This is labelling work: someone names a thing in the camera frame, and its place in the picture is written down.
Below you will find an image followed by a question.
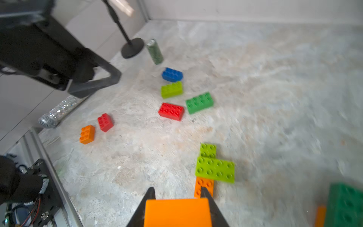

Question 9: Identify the small orange lego brick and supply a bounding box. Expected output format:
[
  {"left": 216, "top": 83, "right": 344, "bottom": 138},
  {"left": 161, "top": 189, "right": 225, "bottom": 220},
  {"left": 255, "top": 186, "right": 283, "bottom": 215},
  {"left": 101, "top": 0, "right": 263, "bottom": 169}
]
[{"left": 314, "top": 206, "right": 327, "bottom": 227}]

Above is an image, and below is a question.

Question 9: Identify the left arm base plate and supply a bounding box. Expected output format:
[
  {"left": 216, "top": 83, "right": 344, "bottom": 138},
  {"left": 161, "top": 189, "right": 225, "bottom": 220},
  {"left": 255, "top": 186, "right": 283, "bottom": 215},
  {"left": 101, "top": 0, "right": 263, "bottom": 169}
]
[{"left": 18, "top": 159, "right": 62, "bottom": 227}]

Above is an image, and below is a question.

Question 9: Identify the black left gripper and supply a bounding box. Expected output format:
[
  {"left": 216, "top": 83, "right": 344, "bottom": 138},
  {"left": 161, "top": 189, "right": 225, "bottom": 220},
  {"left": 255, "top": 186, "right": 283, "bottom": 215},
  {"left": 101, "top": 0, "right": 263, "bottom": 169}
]
[{"left": 1, "top": 1, "right": 122, "bottom": 98}]

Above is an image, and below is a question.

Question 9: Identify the lime lego brick long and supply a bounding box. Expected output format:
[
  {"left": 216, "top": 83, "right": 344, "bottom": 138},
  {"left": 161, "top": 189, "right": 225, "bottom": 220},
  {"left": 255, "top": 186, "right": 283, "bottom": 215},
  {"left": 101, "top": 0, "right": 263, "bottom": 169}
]
[
  {"left": 161, "top": 81, "right": 183, "bottom": 99},
  {"left": 195, "top": 157, "right": 235, "bottom": 183}
]

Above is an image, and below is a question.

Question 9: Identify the dark green lego brick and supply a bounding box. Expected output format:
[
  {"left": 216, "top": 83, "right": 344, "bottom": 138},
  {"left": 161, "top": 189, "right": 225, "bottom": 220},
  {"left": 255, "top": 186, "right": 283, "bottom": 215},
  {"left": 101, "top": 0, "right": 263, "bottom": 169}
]
[{"left": 324, "top": 183, "right": 363, "bottom": 227}]

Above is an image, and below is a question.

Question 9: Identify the glittery silver stick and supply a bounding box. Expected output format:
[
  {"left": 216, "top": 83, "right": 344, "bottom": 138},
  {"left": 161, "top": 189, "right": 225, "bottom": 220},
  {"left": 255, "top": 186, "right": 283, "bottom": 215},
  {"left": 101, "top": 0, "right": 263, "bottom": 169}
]
[{"left": 38, "top": 95, "right": 89, "bottom": 129}]

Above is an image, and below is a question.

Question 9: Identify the black microphone stand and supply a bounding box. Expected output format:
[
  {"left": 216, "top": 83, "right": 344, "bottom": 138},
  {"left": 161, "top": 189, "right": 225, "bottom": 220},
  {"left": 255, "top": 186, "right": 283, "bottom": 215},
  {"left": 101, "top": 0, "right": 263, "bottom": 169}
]
[{"left": 102, "top": 0, "right": 145, "bottom": 59}]

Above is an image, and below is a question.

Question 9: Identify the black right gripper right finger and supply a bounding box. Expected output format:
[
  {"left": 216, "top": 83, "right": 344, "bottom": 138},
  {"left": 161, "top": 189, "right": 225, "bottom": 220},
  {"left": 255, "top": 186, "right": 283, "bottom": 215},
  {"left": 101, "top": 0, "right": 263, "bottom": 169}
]
[{"left": 200, "top": 187, "right": 229, "bottom": 227}]

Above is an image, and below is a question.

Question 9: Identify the red lego brick left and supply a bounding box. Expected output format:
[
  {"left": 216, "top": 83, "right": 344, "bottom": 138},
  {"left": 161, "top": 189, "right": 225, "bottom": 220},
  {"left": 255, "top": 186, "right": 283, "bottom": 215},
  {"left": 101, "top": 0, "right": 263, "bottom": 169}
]
[{"left": 158, "top": 103, "right": 185, "bottom": 122}]

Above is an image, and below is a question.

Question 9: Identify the beige microphone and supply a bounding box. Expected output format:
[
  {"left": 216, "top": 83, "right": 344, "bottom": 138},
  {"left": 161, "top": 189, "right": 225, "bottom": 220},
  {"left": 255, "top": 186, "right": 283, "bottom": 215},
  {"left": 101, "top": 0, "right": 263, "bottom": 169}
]
[{"left": 111, "top": 0, "right": 134, "bottom": 17}]

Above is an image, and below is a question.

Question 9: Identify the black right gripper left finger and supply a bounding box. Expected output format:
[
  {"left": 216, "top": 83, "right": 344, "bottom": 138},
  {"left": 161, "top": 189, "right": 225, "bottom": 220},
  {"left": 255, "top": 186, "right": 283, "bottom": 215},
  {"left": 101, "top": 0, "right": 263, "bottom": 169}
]
[{"left": 126, "top": 187, "right": 156, "bottom": 227}]

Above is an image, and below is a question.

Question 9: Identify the green battery cell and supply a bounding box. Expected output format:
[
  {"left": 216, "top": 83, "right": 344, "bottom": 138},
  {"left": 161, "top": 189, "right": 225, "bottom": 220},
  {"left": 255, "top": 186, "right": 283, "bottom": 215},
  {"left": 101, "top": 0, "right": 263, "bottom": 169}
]
[{"left": 146, "top": 39, "right": 164, "bottom": 65}]

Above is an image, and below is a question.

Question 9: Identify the dark blue lego brick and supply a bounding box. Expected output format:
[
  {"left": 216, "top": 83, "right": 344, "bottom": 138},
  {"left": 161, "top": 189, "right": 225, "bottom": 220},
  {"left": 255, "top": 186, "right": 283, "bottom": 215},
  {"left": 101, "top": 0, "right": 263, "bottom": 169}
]
[{"left": 162, "top": 68, "right": 183, "bottom": 82}]

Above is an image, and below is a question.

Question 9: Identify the aluminium rail frame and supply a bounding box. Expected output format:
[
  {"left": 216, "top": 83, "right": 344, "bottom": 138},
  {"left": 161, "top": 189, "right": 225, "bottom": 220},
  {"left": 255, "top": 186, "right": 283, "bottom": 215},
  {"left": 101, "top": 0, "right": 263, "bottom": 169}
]
[{"left": 1, "top": 128, "right": 83, "bottom": 227}]

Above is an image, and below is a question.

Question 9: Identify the bright green lego brick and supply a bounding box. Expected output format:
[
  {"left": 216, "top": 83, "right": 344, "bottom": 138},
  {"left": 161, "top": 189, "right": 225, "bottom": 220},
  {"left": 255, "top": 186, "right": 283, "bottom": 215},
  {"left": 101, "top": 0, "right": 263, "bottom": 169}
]
[{"left": 186, "top": 92, "right": 214, "bottom": 114}]

